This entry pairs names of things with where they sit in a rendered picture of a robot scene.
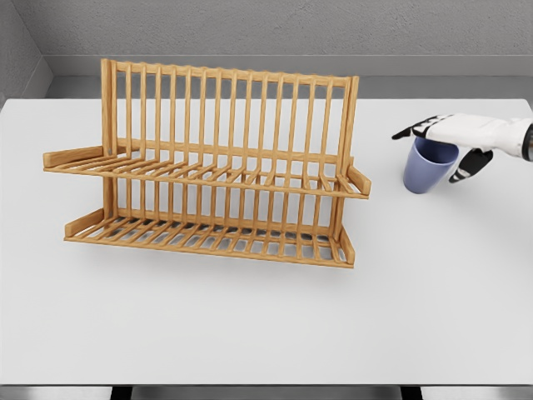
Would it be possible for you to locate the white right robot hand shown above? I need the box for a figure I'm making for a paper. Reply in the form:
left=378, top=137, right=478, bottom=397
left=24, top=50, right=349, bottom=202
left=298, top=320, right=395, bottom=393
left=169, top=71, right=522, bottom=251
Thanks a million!
left=391, top=112, right=511, bottom=185

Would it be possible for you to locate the blue plastic cup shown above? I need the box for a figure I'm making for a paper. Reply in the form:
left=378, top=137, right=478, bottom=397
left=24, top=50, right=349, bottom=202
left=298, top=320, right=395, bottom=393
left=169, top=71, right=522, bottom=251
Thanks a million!
left=402, top=136, right=460, bottom=195

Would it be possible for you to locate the wooden two-tier dish rack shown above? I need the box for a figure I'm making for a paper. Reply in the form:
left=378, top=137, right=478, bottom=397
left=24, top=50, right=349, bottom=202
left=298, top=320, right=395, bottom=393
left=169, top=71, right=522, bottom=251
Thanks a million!
left=42, top=57, right=372, bottom=270

